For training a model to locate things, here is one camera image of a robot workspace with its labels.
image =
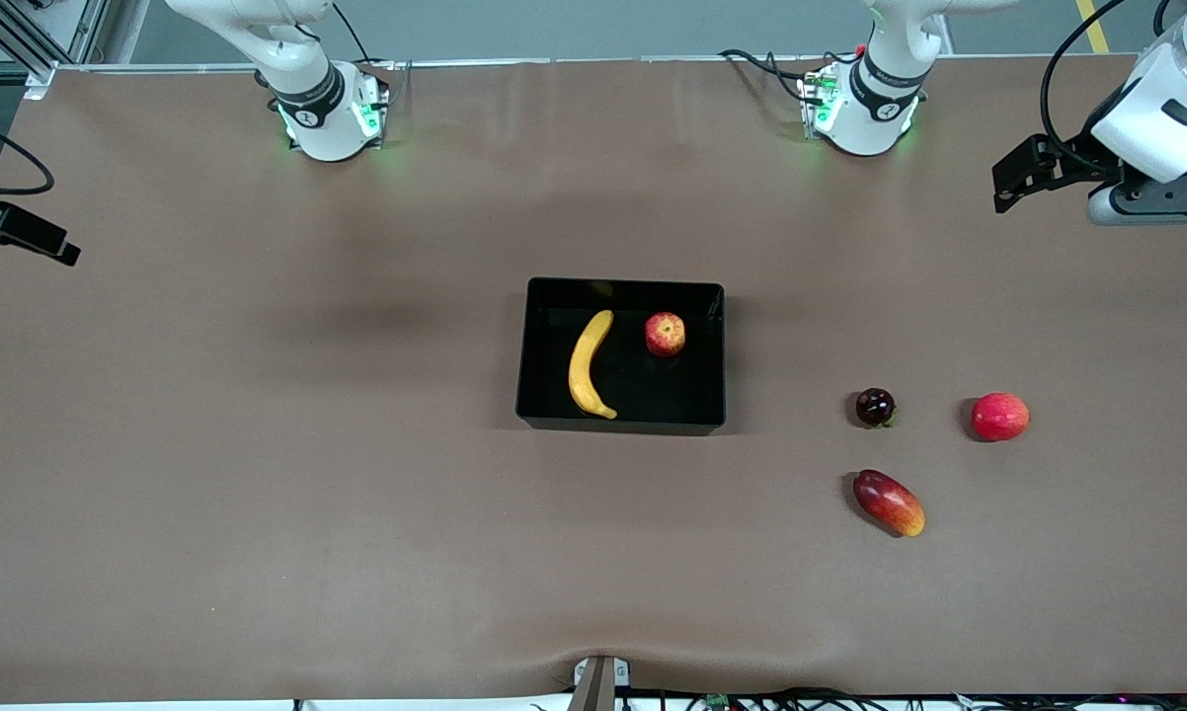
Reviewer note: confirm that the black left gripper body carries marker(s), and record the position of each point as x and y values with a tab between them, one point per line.
1075	164

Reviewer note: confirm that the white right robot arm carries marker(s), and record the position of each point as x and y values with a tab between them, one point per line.
317	114

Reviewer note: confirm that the red yellow mango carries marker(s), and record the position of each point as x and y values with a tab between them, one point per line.
890	504

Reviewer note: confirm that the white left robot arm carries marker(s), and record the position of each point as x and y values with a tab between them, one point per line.
875	109

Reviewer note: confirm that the solid red apple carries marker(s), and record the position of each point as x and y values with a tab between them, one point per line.
1000	416

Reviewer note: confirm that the yellow banana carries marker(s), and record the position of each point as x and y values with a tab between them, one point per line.
584	370

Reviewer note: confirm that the yellow floor tape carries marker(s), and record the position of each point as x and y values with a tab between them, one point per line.
1094	25

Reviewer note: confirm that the dark purple mangosteen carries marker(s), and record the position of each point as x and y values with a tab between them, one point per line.
875	406

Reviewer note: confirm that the grey camera bracket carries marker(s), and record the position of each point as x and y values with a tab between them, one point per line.
598	683

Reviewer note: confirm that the aluminium frame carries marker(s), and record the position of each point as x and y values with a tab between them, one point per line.
21	35

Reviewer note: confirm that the red yellow striped apple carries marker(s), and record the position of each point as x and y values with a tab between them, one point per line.
665	334

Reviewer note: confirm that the black plastic box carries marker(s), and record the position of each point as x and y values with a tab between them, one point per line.
653	395

